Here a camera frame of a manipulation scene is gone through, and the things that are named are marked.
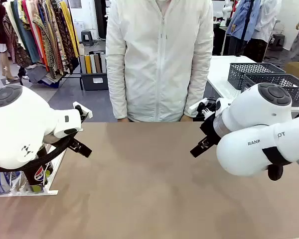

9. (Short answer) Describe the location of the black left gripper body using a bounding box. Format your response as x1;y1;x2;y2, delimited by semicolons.
64;134;78;145

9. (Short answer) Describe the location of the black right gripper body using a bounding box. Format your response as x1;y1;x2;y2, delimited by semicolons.
200;116;222;147

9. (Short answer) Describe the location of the person's left forearm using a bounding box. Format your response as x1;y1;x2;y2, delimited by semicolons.
183;67;206;118

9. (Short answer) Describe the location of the person's right forearm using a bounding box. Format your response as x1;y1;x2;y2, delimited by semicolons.
107;67;129;120

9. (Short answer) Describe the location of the white can dispenser rack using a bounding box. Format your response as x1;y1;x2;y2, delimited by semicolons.
0;143;67;197

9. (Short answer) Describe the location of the white side table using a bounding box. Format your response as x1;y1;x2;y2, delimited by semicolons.
206;55;299;113

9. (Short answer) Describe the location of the dark grey storage bin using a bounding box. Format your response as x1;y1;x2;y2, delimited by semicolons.
79;72;109;91

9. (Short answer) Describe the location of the pile of folded fabrics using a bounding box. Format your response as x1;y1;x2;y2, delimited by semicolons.
24;63;65;84

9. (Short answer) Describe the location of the person in white jacket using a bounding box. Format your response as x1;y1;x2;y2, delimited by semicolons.
105;0;214;122

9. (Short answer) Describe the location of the white fabric roll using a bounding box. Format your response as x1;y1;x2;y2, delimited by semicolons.
89;54;97;74

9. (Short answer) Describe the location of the brown fabric roll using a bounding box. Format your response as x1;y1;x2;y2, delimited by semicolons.
94;53;102;74

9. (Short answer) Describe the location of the light grey fabric roll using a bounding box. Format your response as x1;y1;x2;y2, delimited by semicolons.
99;52;107;74

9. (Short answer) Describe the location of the orange hanging garment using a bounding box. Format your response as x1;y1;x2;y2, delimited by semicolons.
36;14;50;72

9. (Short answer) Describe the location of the dark floral hanging garment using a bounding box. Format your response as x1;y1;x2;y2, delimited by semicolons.
49;0;77;73

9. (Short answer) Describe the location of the dark grey plastic stool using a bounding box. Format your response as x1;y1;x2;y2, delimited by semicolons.
81;30;94;47
273;33;286;52

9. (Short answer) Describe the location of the brown cardboard box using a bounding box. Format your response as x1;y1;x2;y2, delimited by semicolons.
284;61;299;84

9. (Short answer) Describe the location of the teal hanging garment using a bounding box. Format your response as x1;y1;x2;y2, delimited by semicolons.
11;1;40;63

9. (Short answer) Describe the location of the white floor appliance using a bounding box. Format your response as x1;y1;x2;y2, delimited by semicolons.
73;21;86;38

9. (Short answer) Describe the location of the yellow hanging garment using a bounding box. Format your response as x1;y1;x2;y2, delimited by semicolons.
60;1;80;58

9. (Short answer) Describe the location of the black garment stand pole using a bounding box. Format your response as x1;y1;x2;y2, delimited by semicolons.
240;0;255;57

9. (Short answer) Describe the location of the white mannequin bust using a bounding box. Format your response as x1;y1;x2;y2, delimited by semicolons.
222;0;234;27

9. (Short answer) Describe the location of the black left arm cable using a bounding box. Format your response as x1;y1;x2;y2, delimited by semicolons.
0;135;77;173

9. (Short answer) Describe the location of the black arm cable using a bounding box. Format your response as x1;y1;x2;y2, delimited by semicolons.
0;135;77;173
262;146;293;181

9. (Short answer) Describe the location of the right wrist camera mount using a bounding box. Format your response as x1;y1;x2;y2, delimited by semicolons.
188;98;216;119

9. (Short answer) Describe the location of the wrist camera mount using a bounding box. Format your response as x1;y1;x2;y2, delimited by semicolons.
188;98;216;119
73;101;93;123

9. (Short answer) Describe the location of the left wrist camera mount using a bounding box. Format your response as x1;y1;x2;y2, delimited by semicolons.
73;101;93;123

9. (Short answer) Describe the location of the black clothes rack frame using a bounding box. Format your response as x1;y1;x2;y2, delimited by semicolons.
19;0;84;91

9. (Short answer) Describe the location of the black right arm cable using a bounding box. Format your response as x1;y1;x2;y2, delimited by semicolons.
262;146;293;181

